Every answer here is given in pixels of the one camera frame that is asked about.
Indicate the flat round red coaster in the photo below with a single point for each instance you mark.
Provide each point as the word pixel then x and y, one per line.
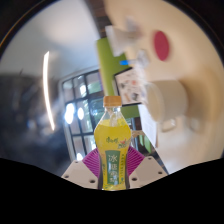
pixel 161 45

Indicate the long curved ceiling light strip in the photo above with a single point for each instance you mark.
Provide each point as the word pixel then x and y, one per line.
pixel 47 93

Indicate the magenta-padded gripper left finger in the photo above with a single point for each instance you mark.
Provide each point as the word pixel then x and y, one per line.
pixel 80 171

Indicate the yellow drink bottle orange cap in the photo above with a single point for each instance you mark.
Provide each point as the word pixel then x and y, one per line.
pixel 112 141

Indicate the small printed card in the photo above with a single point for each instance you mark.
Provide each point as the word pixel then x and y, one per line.
pixel 142 59

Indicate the green upholstered bench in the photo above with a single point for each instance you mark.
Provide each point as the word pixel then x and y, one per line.
pixel 106 63

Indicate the dark laptop with stickers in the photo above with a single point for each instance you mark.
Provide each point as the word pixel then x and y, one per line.
pixel 128 86

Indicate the large dark-framed window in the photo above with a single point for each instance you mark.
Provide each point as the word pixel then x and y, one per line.
pixel 83 96

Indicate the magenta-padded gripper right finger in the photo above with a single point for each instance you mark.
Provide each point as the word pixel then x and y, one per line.
pixel 148 171

